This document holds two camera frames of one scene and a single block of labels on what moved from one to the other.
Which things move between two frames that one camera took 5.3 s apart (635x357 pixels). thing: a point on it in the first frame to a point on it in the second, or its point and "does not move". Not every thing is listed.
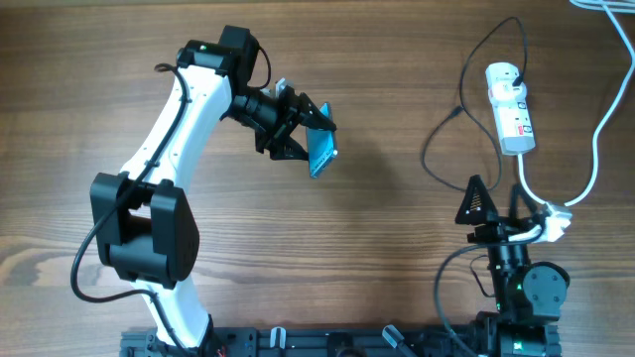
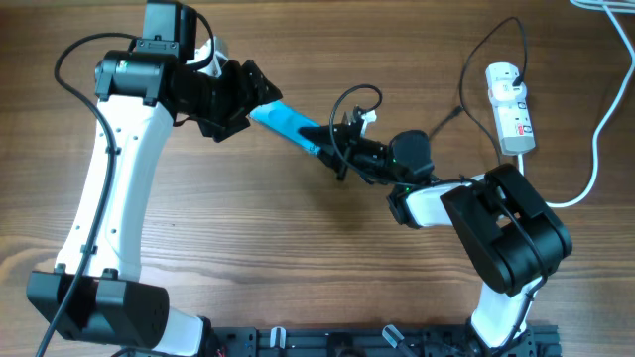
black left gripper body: [271, 118] to [215, 97]
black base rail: [494, 337] does not move
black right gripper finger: [517, 191] to [321, 134]
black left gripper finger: [288, 149] to [220, 129]
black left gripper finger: [310, 115] to [256, 87]
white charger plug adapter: [503, 90] does not move
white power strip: [512, 118] does not move
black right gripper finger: [476, 206] to [334, 161]
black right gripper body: [496, 233] to [344, 150]
